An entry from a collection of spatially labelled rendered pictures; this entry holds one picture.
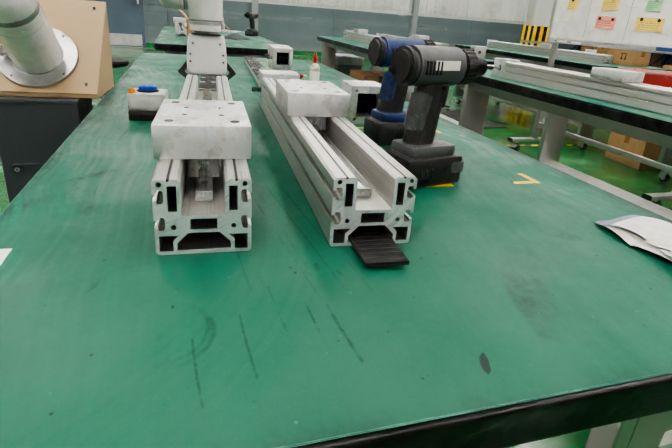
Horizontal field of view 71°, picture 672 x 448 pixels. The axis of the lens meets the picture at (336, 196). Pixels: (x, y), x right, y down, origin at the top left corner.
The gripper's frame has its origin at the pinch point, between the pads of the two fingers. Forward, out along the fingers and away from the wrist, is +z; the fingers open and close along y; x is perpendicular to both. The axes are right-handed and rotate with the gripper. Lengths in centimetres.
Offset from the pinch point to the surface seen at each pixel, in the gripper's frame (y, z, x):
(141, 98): 14.0, -2.0, 21.3
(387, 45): -35, -17, 40
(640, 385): -34, 4, 110
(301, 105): -16, -7, 53
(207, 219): 0, 0, 83
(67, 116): 35.5, 7.4, -1.9
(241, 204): -4, -3, 85
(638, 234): -56, 2, 88
